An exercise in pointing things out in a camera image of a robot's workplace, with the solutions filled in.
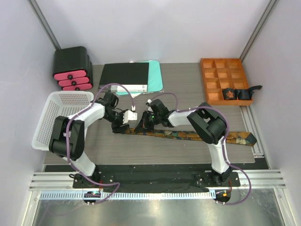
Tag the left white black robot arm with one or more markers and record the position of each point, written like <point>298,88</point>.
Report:
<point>68,135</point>

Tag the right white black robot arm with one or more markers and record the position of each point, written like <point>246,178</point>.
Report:
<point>208,123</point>

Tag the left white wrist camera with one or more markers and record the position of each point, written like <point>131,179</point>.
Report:
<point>129,115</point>

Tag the orange compartment tray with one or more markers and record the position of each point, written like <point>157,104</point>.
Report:
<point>219,74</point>

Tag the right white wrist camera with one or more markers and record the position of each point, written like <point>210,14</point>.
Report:
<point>149,104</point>

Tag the black pink drawer organizer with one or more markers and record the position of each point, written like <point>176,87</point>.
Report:
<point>72,69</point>

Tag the white slotted cable duct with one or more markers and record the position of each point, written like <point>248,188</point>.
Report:
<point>91,195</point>

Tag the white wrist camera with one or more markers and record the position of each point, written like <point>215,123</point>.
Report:
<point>129,115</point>
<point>149,104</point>

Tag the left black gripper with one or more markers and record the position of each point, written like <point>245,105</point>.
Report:
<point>117,128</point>

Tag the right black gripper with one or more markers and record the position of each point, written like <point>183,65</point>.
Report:
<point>144,126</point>

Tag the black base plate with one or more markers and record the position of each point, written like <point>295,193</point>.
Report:
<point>201,175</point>

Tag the floral patterned necktie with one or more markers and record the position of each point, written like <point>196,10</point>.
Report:
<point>239,138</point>

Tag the rolled dark blue tie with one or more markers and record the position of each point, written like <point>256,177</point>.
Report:
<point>246,94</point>

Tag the black notebook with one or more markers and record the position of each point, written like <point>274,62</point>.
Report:
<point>120,77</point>

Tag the rolled tie orange leaf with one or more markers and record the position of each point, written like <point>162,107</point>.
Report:
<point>229,94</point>

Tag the aluminium rail frame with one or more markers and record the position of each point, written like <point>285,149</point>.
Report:
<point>66,180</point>

